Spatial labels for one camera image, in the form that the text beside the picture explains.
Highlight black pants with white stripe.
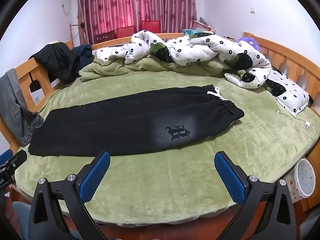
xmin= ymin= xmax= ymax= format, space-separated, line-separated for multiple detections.
xmin=28 ymin=85 xmax=245 ymax=157

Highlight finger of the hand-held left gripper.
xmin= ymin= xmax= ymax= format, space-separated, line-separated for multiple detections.
xmin=0 ymin=149 xmax=13 ymax=162
xmin=7 ymin=150 xmax=28 ymax=167

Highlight red chair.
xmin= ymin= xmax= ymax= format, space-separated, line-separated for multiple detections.
xmin=141 ymin=20 xmax=161 ymax=34
xmin=116 ymin=25 xmax=136 ymax=38

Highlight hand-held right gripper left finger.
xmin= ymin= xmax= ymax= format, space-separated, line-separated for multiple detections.
xmin=28 ymin=150 xmax=112 ymax=240

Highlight white floral duvet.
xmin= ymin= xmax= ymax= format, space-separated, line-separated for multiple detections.
xmin=79 ymin=30 xmax=272 ymax=90

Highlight grey jeans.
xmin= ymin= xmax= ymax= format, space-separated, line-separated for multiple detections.
xmin=0 ymin=69 xmax=45 ymax=147

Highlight white power cord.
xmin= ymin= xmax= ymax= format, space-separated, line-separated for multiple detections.
xmin=61 ymin=0 xmax=77 ymax=18

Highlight wooden coat rack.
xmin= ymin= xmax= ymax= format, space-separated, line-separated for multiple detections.
xmin=69 ymin=21 xmax=87 ymax=48

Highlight navy blue garment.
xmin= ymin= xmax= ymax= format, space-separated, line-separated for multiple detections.
xmin=72 ymin=44 xmax=93 ymax=64

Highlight white plastic bin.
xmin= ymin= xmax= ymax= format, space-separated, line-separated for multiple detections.
xmin=287 ymin=158 xmax=316 ymax=202

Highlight black jacket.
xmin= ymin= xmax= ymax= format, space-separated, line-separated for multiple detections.
xmin=29 ymin=42 xmax=82 ymax=83

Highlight purple plush item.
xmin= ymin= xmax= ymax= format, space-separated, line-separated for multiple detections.
xmin=237 ymin=36 xmax=261 ymax=53

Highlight dark wooden chair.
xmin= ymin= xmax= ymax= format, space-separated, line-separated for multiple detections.
xmin=94 ymin=30 xmax=117 ymax=45

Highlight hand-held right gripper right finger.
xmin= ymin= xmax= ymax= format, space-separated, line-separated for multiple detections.
xmin=214 ymin=151 xmax=297 ymax=240

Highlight white floral pillow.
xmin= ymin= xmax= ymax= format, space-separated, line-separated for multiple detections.
xmin=264 ymin=69 xmax=312 ymax=115

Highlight white charging cable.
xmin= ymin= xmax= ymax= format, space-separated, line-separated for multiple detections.
xmin=276 ymin=109 xmax=318 ymax=139

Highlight red patterned curtain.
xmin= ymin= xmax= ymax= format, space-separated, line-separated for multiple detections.
xmin=132 ymin=0 xmax=198 ymax=34
xmin=77 ymin=0 xmax=135 ymax=43

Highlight wooden bed frame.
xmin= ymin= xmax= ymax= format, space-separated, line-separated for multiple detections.
xmin=0 ymin=31 xmax=320 ymax=240

